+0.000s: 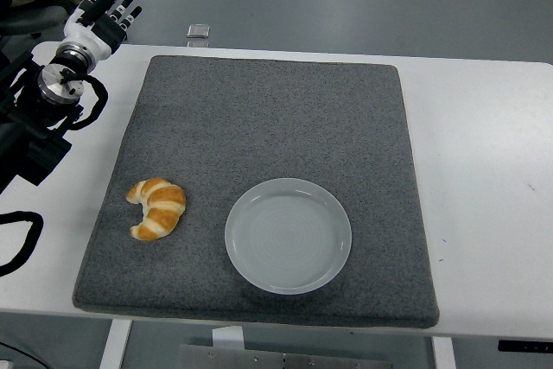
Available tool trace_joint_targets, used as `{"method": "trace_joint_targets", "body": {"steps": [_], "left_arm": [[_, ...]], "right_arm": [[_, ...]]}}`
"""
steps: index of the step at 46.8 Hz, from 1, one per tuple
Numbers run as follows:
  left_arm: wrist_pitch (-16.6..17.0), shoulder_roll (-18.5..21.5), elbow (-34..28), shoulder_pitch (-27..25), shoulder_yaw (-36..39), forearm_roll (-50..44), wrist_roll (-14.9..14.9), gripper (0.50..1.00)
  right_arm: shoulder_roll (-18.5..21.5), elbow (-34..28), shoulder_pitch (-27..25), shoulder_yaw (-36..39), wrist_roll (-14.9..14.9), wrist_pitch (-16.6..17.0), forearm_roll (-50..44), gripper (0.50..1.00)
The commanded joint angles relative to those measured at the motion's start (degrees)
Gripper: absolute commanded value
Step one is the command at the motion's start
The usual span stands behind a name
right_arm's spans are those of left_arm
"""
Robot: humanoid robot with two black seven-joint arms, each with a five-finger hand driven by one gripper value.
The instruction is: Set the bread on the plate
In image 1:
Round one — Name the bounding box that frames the white-shelled robot hand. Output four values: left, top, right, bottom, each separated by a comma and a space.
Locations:
63, 0, 143, 60

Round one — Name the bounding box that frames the golden croissant bread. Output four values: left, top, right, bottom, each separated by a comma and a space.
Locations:
125, 176, 188, 242

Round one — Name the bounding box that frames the round grey plate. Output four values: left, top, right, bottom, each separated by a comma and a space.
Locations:
224, 177, 353, 296

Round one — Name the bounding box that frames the grey metal plate with screws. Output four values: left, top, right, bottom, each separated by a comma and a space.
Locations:
178, 344, 394, 369

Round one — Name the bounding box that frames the small silver floor box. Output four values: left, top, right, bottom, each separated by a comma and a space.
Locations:
186, 22, 212, 48

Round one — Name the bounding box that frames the grey felt mat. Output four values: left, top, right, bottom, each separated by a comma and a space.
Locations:
72, 54, 441, 329

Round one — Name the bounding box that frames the white table leg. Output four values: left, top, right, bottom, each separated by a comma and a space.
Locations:
431, 336, 457, 369
99, 319, 133, 369

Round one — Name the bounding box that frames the black table control panel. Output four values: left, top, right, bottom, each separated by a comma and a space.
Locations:
497, 339, 553, 353

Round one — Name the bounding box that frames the black floor cable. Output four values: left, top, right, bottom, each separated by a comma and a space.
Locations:
0, 340, 44, 369

